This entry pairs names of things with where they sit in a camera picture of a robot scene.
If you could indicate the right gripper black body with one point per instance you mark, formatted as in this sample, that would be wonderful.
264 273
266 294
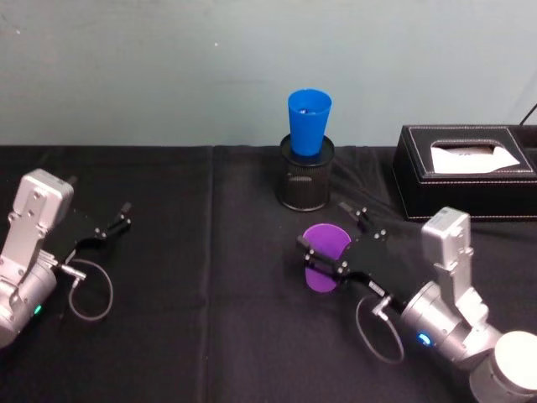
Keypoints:
386 264

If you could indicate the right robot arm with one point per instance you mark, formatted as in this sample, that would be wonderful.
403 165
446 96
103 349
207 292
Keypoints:
449 319

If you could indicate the black table cloth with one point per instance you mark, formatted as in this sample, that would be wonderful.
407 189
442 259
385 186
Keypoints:
201 294

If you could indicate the white tissue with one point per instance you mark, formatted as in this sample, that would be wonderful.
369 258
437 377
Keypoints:
461 161

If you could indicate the black leather tissue box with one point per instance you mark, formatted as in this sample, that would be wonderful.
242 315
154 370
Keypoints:
453 193

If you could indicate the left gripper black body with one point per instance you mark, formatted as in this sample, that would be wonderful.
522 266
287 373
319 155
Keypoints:
73 235

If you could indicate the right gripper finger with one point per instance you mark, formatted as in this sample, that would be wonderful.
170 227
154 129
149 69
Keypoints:
323 260
365 222

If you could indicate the purple plastic cup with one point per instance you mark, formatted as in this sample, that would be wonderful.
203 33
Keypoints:
325 239

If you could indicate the black mesh pen holder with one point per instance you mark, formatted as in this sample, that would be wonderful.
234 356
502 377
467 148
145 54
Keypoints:
304 186

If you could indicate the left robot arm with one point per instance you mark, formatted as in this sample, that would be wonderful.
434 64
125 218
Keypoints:
29 268

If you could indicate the blue plastic cup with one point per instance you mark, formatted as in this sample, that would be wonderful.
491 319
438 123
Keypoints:
308 126

